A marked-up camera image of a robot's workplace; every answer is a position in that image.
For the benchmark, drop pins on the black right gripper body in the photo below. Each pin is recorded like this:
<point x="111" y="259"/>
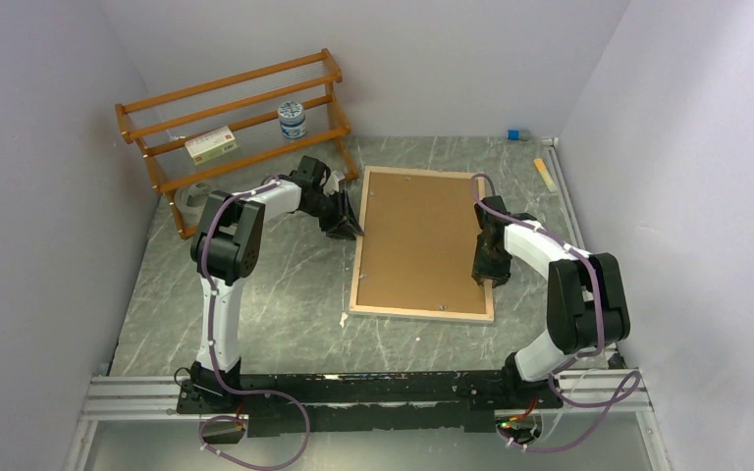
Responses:
<point x="491" y="263"/>

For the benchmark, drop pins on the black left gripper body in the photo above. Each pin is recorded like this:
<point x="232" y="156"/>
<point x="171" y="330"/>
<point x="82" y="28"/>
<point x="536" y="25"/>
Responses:
<point x="331" y="215"/>

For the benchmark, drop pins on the light wooden picture frame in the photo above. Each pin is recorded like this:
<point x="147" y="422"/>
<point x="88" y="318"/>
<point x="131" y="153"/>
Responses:
<point x="416" y="313"/>

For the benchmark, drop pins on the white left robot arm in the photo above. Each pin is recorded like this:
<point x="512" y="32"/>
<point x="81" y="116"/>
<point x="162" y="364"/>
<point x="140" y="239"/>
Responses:
<point x="227" y="246"/>

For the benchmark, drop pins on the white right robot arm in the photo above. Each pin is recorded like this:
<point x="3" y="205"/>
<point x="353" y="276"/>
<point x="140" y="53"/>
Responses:
<point x="586" y="307"/>

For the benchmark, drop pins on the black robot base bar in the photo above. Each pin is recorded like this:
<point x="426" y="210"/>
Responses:
<point x="475" y="401"/>

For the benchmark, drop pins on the white blue jar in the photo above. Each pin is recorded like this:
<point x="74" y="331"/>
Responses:
<point x="292" y="118"/>

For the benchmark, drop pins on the small yellow wooden stick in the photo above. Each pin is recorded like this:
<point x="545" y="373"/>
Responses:
<point x="545" y="174"/>

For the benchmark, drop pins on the white green box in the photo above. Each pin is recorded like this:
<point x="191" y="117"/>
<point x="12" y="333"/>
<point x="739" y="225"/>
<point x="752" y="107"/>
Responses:
<point x="211" y="145"/>

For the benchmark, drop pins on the blue capped small bottle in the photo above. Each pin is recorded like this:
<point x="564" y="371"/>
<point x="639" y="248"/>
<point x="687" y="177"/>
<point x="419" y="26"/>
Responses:
<point x="518" y="135"/>

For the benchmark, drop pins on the clear tape roll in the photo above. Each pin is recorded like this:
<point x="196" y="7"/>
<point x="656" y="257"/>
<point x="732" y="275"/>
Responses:
<point x="190" y="200"/>

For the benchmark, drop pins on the orange wooden shelf rack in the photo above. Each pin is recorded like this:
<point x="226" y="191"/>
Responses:
<point x="335" y="130"/>

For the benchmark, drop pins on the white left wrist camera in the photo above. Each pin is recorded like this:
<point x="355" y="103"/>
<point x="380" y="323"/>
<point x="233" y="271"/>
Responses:
<point x="334" y="182"/>

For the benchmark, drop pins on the aluminium rail frame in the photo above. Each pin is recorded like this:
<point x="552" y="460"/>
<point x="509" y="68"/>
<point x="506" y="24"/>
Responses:
<point x="601" y="392"/>

